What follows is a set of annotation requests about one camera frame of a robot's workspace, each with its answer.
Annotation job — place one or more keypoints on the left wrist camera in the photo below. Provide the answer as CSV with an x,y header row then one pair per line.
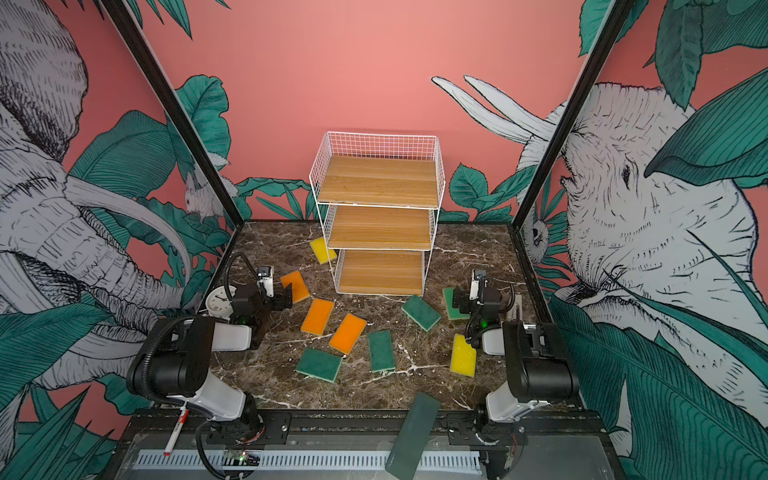
x,y
265,280

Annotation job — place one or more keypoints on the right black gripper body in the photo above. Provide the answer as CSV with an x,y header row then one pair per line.
x,y
468,305

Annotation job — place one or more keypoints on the orange sponge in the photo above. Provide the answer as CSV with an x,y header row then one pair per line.
x,y
317,317
295,282
347,334

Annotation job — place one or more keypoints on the yellow sponge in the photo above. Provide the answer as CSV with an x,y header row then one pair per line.
x,y
322,252
463,357

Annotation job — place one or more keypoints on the black frame post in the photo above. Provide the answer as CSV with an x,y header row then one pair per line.
x,y
135,41
613,23

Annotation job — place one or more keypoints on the white slotted cable duct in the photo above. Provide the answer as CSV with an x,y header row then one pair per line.
x,y
305,460

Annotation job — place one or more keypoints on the beige plastic clip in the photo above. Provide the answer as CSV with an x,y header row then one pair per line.
x,y
515,312

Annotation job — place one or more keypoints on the left black frame post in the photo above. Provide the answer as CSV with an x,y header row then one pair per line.
x,y
135,41

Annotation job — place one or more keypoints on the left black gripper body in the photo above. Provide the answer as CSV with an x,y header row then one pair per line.
x,y
276,303

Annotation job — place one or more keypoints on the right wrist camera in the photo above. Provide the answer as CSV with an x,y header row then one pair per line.
x,y
478,283

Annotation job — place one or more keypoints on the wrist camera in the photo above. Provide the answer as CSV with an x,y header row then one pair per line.
x,y
478,283
265,280

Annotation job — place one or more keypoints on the dark green foreground sponge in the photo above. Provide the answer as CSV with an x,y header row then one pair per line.
x,y
413,437

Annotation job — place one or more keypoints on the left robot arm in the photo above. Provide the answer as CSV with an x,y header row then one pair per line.
x,y
173,365

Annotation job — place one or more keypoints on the yellow sponge beside shelf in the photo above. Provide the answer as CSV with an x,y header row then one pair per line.
x,y
322,252

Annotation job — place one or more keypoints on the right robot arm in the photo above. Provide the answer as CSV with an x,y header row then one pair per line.
x,y
538,371

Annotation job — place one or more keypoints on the white wire three-tier shelf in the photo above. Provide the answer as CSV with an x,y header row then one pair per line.
x,y
379,198

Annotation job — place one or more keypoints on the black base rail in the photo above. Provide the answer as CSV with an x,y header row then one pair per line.
x,y
462,427

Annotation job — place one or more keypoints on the white round clock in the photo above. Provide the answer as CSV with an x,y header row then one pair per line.
x,y
218,302

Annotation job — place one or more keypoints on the red white marker pen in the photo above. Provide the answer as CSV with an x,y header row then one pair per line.
x,y
176,432

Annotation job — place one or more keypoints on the right black frame post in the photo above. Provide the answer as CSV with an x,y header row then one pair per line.
x,y
613,23

